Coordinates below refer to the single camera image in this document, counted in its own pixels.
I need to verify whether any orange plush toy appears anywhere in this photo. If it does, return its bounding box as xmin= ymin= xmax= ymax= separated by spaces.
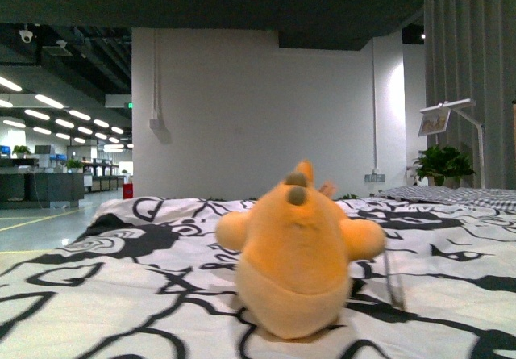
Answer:
xmin=215 ymin=160 xmax=386 ymax=340

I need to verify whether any red floor sign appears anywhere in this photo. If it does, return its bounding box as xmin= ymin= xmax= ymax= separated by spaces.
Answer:
xmin=123 ymin=183 xmax=134 ymax=199

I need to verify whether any black white patterned bedsheet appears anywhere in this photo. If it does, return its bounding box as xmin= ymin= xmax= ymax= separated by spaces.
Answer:
xmin=1 ymin=198 xmax=515 ymax=358

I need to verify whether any white floor lamp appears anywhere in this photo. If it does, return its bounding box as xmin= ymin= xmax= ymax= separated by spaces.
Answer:
xmin=418 ymin=98 xmax=486 ymax=188

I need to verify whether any green potted plant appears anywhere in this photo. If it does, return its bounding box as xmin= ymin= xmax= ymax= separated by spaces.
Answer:
xmin=414 ymin=145 xmax=476 ymax=186

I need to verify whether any striped grey pillow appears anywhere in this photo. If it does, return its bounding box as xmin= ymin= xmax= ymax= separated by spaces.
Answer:
xmin=376 ymin=186 xmax=515 ymax=212

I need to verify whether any dark office desk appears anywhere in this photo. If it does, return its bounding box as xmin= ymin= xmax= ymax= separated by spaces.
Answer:
xmin=1 ymin=173 xmax=85 ymax=209

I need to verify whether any grey curtain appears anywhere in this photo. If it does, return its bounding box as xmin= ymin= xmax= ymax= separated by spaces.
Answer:
xmin=424 ymin=0 xmax=515 ymax=189

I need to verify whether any wall power outlet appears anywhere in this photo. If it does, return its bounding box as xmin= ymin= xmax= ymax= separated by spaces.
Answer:
xmin=364 ymin=173 xmax=386 ymax=183

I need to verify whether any white dome security camera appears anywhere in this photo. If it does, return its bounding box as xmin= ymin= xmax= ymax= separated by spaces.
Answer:
xmin=19 ymin=29 xmax=34 ymax=44

